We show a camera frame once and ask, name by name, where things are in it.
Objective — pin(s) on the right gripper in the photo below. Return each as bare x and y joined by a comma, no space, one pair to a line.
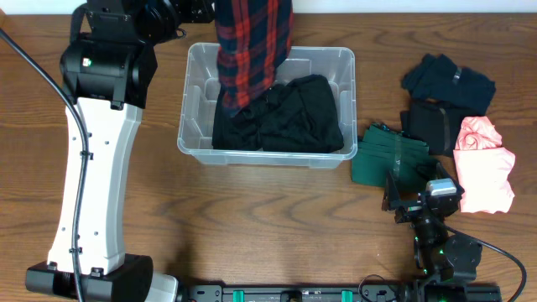
392,200

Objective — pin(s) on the dark green garment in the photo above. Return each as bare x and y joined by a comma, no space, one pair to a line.
382,151

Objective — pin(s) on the pink garment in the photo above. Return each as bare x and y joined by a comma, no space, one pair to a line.
483,165

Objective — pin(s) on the red navy plaid shirt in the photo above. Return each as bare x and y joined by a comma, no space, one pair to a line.
255,39

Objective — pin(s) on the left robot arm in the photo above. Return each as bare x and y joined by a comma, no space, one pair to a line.
107,69

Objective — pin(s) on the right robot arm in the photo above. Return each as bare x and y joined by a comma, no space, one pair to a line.
449,262

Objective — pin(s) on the black folded garment with tape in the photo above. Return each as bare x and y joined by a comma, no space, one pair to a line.
436,123

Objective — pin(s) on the clear plastic storage bin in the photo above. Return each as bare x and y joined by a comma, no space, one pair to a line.
202,87

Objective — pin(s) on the navy folded garment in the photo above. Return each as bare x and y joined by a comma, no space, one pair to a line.
439,78

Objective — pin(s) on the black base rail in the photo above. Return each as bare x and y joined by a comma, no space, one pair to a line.
365,292

